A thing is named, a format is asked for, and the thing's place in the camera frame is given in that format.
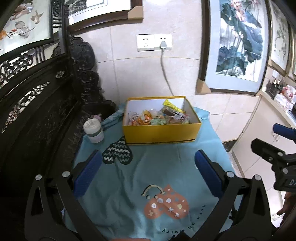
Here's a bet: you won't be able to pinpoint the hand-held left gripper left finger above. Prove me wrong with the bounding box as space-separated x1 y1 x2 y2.
24 150 111 241

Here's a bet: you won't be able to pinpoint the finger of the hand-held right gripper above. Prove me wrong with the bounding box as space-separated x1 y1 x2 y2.
251 138 296 164
273 123 296 140

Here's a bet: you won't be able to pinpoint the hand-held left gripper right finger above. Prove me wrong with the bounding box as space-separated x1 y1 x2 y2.
194 149 273 241

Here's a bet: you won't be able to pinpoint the yellow cardboard box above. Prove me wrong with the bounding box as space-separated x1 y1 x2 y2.
122 96 202 145

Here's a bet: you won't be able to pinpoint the pile of assorted snack packets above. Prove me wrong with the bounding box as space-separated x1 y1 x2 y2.
128 100 190 126

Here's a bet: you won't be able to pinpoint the person's right hand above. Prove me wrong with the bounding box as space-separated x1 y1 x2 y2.
276 192 296 216

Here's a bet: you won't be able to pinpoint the white cabinet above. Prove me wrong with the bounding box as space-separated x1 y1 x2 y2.
231 90 296 186

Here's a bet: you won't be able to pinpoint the pink patterned packages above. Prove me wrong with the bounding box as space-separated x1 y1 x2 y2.
275 84 296 112

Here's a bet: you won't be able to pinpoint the white lidded cup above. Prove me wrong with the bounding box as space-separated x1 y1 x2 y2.
83 119 104 144

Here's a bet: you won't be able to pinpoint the dark small boxes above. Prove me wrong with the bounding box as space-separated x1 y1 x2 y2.
265 78 285 99

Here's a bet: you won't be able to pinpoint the light blue printed tablecloth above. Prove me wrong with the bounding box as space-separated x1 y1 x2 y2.
63 103 234 241

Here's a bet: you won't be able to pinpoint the dark carved wooden furniture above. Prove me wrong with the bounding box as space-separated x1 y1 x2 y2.
0 0 116 241

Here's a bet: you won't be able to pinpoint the cardboard corner protector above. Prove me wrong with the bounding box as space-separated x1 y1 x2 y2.
127 6 144 21
195 78 211 94

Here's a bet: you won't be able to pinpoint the framed blossom painting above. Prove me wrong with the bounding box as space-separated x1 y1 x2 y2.
268 0 293 76

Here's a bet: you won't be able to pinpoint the framed lotus painting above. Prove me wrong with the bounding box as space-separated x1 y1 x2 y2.
197 0 271 96

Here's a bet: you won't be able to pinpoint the framed ink painting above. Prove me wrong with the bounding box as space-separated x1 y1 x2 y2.
65 0 143 27

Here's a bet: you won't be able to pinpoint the bird painting panel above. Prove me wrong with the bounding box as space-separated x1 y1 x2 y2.
0 0 55 56

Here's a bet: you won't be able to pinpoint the framed painting with gold frame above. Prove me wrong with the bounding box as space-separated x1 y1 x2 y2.
287 22 296 82

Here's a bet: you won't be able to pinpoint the grey power cable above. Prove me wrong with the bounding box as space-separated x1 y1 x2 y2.
160 47 174 96

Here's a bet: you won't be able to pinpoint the white wall socket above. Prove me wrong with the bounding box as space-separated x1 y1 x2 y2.
136 34 155 52
154 34 173 51

